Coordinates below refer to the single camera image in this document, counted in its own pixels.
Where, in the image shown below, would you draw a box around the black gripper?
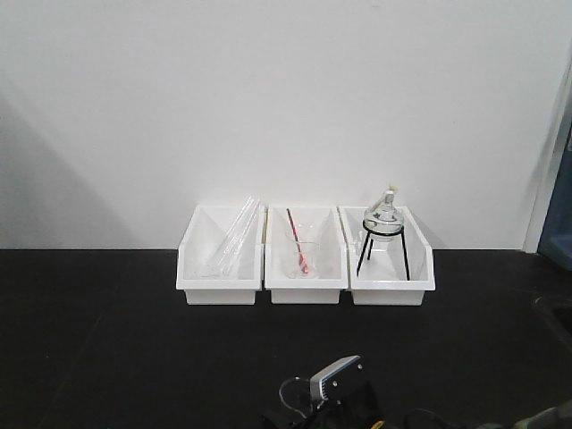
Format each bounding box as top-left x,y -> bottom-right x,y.
261,383 -> 384,428

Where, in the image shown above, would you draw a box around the clear glass beaker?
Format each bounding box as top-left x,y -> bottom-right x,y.
279,376 -> 315,418

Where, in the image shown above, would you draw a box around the small glass beaker in bin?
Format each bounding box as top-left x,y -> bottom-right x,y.
284,223 -> 319,279

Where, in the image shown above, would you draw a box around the right white plastic bin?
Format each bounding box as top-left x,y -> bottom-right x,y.
338,206 -> 435,306

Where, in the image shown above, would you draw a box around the white plastic bin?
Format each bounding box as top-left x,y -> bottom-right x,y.
338,206 -> 435,306
264,205 -> 349,305
176,206 -> 265,305

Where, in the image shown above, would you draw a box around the red thermometer rod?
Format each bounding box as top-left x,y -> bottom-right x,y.
286,208 -> 309,275

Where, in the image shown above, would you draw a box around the middle white plastic bin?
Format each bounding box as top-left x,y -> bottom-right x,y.
264,205 -> 349,305

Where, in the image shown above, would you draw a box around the glass alcohol lamp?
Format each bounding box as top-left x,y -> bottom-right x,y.
363,187 -> 404,241

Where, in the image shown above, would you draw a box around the clear glass tubes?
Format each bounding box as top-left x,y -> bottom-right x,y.
199,196 -> 260,278

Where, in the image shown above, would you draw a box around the left white plastic bin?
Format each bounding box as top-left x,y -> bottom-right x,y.
176,206 -> 265,305

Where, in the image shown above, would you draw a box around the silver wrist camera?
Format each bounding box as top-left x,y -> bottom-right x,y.
309,355 -> 362,401

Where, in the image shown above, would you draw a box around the black wire tripod stand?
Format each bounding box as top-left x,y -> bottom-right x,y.
356,221 -> 411,281

